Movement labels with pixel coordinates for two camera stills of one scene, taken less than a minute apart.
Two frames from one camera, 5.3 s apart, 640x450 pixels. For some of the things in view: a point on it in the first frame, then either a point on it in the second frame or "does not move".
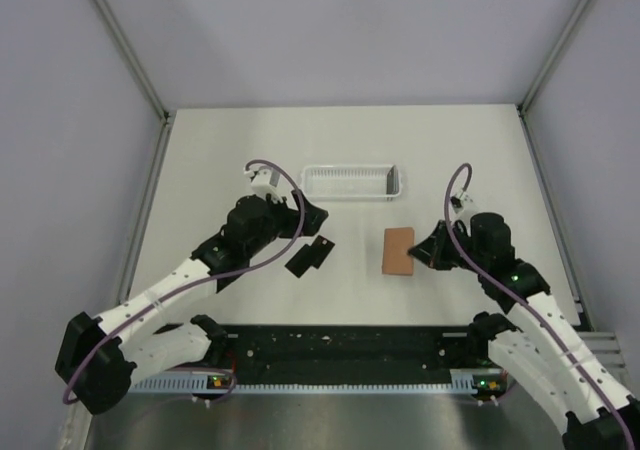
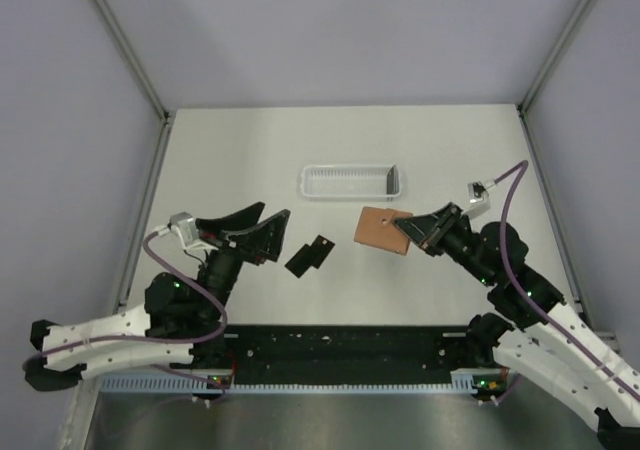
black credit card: x=301 y=262 does not move
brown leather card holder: x=395 y=257 → x=377 y=229
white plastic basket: x=354 y=182 does not move
